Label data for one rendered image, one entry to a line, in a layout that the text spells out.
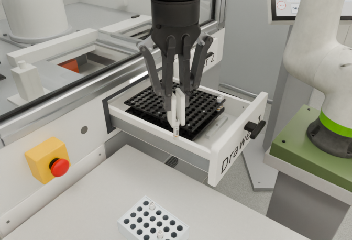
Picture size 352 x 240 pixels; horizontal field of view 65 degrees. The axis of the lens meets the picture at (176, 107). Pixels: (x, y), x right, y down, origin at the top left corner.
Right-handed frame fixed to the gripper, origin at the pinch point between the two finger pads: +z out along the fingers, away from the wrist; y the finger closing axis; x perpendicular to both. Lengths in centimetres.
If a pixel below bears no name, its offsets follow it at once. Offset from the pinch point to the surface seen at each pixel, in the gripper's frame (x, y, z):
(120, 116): 20.1, -8.2, 13.0
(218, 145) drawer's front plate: -3.9, 7.8, 8.6
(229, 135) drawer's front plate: -1.8, 11.6, 8.6
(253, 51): 144, 123, 60
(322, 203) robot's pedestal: -8, 41, 37
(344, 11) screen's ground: 50, 98, 3
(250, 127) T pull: 1.0, 19.0, 10.4
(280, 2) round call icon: 62, 73, -1
